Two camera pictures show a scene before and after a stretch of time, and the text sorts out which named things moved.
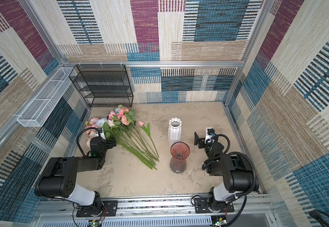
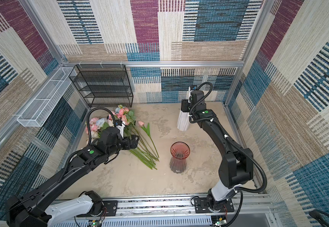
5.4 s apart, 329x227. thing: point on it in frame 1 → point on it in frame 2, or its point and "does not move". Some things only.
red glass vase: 179,152 does not move
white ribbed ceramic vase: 174,131 → 183,122
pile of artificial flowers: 120,124 does not move
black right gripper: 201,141 → 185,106
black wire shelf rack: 103,85 does not move
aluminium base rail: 251,212 does not move
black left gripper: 109,143 → 134,143
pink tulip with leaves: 147,129 does not move
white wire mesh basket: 38,111 does not move
